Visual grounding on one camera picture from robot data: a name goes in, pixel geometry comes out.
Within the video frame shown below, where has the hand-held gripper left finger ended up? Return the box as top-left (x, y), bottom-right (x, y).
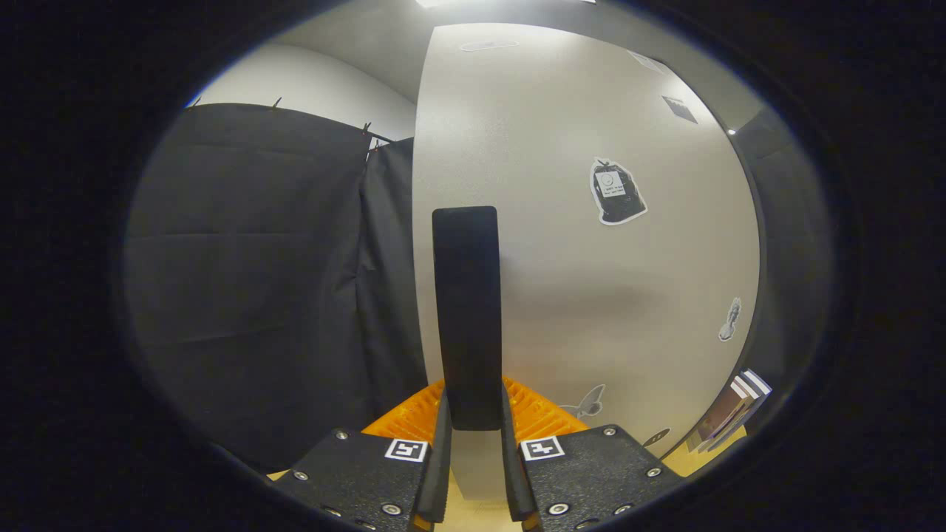
top-left (268, 379), bottom-right (453, 532)

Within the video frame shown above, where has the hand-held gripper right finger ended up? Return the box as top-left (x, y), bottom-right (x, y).
top-left (500, 377), bottom-right (686, 532)

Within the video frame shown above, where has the black door handle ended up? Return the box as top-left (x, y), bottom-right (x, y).
top-left (432, 206), bottom-right (503, 432)

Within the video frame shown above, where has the black backdrop cloth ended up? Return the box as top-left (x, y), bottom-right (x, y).
top-left (122, 103), bottom-right (840, 474)

